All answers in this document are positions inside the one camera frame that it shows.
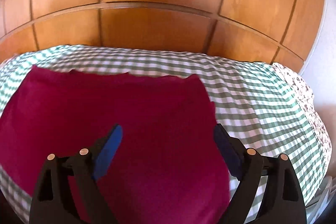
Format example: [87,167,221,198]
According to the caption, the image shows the dark red knit sweater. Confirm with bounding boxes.
[1,67,230,223]

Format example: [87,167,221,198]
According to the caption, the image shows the floral pink bedsheet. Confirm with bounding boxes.
[272,63,332,172]

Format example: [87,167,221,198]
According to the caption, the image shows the green white checkered bedspread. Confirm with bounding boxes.
[0,44,329,224]

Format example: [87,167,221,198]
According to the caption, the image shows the glossy wooden panel wardrobe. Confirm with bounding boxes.
[1,0,325,71]

